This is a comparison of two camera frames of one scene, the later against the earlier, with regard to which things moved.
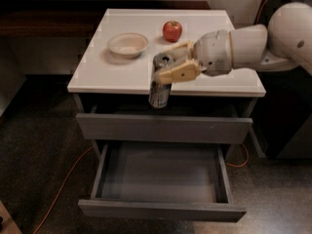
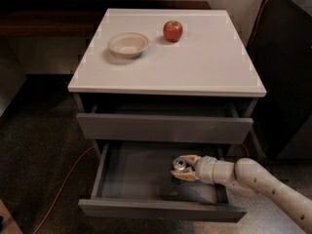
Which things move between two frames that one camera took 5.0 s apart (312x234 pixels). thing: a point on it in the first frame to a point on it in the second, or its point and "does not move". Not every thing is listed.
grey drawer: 160,181 does not move
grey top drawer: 165,128 does not move
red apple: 172,31 does not move
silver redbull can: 159,94 to 179,164
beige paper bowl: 128,46 does not move
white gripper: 212,52 to 206,169
